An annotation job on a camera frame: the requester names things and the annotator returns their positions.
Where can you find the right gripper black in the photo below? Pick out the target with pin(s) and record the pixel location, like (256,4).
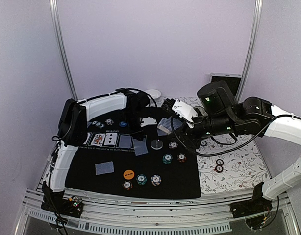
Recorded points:
(187,138)

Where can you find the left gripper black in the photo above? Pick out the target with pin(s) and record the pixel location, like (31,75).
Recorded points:
(134,132)

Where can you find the face down card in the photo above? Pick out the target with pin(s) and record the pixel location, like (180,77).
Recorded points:
(140,147)
(125,141)

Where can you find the blue small blind button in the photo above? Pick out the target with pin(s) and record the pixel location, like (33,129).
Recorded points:
(123,124)

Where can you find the clear acrylic dealer button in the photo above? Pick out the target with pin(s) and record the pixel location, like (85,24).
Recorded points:
(156,144)

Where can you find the face up spades card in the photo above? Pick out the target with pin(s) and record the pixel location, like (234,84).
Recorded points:
(110,139)

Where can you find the blue playing card deck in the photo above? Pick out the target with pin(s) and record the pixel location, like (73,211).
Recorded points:
(164,126)

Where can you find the face up queen card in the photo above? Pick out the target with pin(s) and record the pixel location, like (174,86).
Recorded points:
(98,140)

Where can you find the blue fifty chips row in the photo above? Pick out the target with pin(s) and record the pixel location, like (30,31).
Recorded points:
(98,124)

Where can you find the red black chip stack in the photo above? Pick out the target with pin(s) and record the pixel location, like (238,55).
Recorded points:
(219,165)

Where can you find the orange big blind button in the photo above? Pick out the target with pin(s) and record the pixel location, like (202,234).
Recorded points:
(128,174)

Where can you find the dealt cards front player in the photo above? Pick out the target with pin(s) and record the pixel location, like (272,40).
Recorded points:
(104,168)

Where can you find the green chip stack front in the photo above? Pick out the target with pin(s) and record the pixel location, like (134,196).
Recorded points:
(141,179)

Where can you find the blue peach stack front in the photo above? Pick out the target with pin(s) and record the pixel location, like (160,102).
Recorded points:
(156,180)

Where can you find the red black stack front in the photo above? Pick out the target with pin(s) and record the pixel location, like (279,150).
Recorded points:
(127,185)

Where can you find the face up community card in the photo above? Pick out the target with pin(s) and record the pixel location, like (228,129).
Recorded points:
(88,136)

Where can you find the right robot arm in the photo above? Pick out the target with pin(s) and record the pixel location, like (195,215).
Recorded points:
(254,116)

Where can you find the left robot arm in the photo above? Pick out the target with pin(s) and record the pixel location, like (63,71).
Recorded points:
(72,132)

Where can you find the black poker mat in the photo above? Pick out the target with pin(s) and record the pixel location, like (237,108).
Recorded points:
(179,180)

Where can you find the white ceramic bowl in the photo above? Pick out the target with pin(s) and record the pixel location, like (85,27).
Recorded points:
(154,93)

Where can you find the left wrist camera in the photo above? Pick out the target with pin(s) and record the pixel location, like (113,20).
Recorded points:
(148,121)

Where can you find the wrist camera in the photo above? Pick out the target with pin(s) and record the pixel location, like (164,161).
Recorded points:
(180,109)
(148,121)

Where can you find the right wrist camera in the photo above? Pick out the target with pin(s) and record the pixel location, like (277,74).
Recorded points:
(180,109)

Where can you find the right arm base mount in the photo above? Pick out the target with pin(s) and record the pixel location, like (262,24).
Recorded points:
(257,204)

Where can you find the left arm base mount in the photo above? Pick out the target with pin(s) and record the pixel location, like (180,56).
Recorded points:
(56,203)

